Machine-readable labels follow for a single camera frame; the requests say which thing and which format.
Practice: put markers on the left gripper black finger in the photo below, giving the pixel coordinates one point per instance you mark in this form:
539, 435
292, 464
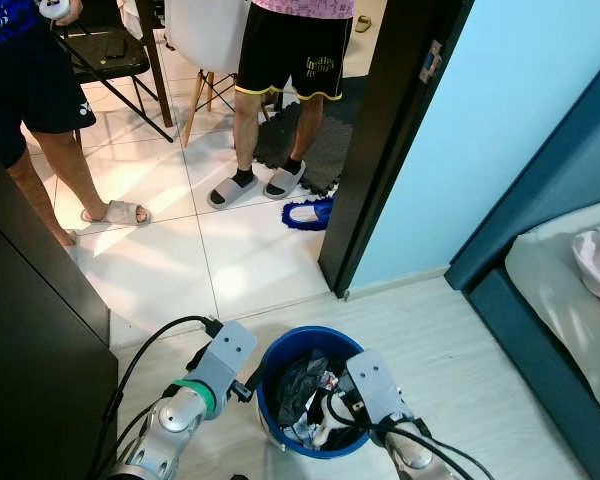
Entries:
256, 382

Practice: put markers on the white tissue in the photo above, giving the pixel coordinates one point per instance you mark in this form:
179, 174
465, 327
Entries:
315, 432

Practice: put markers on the white handheld controller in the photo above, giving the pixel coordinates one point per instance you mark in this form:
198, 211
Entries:
52, 8

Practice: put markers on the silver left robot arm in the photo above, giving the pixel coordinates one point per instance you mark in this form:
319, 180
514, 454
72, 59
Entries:
170, 430

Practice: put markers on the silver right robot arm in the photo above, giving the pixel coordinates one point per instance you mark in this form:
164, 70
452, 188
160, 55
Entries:
415, 455

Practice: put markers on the blue shirted person's hand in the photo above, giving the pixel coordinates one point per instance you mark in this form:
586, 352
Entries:
73, 12

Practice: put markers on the blue round waste bin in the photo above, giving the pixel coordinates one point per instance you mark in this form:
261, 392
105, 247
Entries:
265, 400

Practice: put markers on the crumpled dark plastic wrapper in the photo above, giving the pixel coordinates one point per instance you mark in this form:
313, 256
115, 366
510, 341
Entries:
300, 385

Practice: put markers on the blue and white mop slipper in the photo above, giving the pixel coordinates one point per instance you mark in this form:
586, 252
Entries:
308, 215

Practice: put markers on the dark floor mat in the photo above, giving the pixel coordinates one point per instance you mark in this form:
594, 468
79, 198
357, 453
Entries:
325, 150

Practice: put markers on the person in pink shirt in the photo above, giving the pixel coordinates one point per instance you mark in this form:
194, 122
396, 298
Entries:
290, 50

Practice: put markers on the dark wooden table leg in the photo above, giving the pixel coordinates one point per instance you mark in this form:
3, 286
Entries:
155, 50

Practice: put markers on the white chair with wooden legs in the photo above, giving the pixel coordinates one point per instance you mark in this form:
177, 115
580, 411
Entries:
210, 30

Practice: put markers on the black folding chair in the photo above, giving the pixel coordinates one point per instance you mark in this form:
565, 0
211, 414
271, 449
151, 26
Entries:
105, 55

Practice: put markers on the silver door strike plate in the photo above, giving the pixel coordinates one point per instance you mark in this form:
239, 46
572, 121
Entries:
431, 60

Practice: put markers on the person in blue shirt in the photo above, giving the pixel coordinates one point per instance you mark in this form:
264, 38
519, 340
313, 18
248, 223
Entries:
20, 80

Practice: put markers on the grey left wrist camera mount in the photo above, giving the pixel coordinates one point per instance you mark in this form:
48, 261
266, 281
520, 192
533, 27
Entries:
225, 360

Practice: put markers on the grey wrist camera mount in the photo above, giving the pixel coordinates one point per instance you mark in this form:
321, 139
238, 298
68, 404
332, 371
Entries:
375, 385
225, 360

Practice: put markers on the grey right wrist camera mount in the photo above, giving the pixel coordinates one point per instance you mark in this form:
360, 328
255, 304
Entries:
375, 385

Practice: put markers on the teal upholstered bed frame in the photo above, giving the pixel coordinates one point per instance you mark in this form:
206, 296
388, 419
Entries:
550, 180

